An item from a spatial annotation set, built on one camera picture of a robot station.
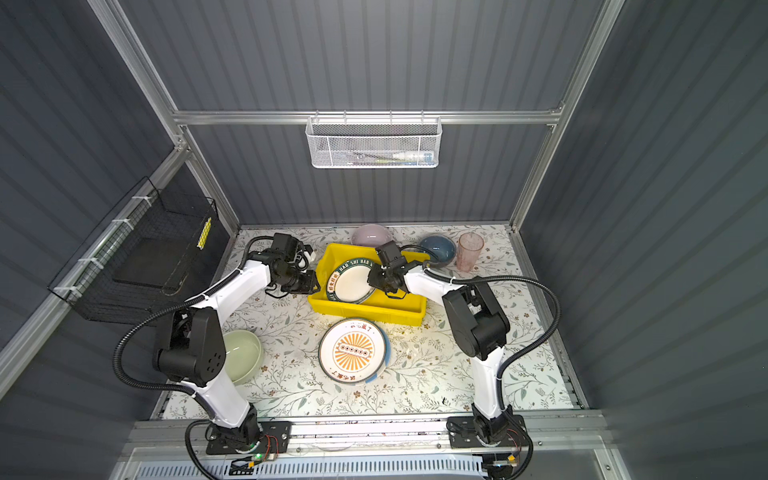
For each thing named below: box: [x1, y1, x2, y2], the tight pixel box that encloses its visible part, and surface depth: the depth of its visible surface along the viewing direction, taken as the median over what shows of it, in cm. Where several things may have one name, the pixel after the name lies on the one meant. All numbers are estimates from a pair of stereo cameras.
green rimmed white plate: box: [326, 258, 376, 304], surface depth 105 cm
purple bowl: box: [352, 224, 393, 248], surface depth 114 cm
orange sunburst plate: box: [318, 318, 386, 383], surface depth 88 cm
